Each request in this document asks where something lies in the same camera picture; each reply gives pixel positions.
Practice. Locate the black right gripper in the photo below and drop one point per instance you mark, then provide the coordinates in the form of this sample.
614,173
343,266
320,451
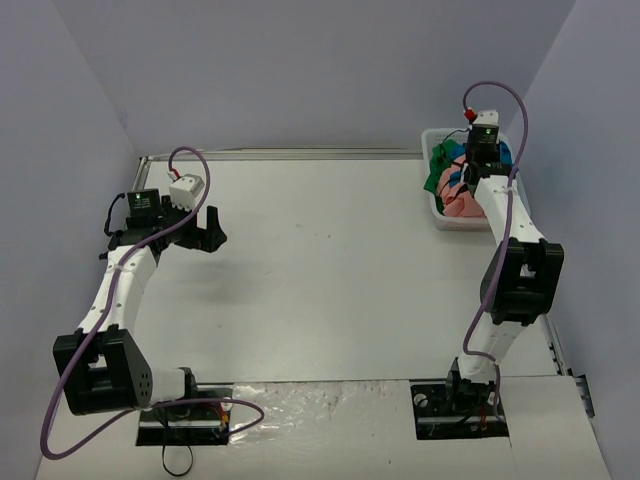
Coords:
481,151

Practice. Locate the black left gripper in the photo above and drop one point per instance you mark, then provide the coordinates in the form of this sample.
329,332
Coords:
201,234

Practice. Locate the blue t shirt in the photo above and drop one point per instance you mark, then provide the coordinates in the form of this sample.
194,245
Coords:
505,155

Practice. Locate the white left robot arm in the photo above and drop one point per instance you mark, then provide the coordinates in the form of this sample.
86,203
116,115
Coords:
100,363

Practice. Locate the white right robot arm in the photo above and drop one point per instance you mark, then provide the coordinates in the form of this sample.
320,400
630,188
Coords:
334,270

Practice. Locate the pink t shirt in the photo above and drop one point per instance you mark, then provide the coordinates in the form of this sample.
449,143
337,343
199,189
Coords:
455,195

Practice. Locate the green t shirt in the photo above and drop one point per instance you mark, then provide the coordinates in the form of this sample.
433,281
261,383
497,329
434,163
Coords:
443,156

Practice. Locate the white plastic laundry basket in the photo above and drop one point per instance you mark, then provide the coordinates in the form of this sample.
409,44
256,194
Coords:
429,139

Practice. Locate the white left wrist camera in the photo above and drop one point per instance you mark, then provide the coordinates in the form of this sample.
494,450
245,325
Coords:
184,191

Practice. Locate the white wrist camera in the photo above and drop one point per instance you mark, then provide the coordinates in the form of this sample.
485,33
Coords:
184,191
488,118

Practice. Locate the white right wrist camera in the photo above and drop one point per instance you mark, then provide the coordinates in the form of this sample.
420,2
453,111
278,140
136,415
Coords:
488,118

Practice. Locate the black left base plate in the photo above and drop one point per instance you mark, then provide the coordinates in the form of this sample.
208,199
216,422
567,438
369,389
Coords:
204,424

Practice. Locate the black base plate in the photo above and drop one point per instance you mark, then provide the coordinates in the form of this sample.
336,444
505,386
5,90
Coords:
204,424
439,416

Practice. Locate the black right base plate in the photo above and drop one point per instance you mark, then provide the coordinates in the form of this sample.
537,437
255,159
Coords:
439,416

